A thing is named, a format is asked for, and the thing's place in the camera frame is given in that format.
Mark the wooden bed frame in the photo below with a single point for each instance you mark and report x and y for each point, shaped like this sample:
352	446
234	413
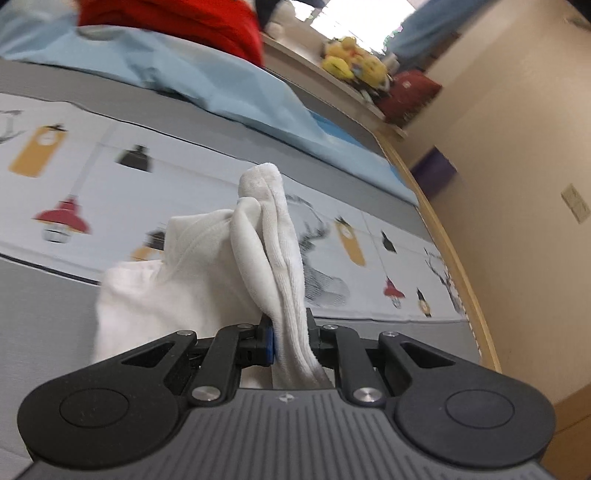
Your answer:
455	263

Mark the white window shelf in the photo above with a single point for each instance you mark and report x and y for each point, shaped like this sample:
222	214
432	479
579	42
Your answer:
323	81

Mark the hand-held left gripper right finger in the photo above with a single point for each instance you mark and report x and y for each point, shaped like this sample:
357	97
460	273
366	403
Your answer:
314	337

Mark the blue cloth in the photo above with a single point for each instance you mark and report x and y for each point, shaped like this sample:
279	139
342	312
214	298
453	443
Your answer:
429	32

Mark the purple box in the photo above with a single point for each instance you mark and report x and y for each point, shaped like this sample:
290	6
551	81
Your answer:
434	170

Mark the beige wall outlet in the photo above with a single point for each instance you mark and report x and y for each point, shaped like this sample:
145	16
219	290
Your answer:
577	203

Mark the pile of yellow plush toys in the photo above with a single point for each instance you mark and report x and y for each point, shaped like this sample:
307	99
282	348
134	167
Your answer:
351	62

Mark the light blue blanket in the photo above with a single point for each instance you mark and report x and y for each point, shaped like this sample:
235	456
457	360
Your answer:
207	78

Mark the red blanket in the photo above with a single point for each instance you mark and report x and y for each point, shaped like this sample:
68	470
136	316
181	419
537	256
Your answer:
184	23

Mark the white small garment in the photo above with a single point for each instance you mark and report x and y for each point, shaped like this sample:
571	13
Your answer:
207	277

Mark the red bag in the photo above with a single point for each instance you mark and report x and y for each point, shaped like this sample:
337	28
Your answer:
408	97

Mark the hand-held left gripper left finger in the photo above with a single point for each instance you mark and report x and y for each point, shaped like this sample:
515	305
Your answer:
270	347

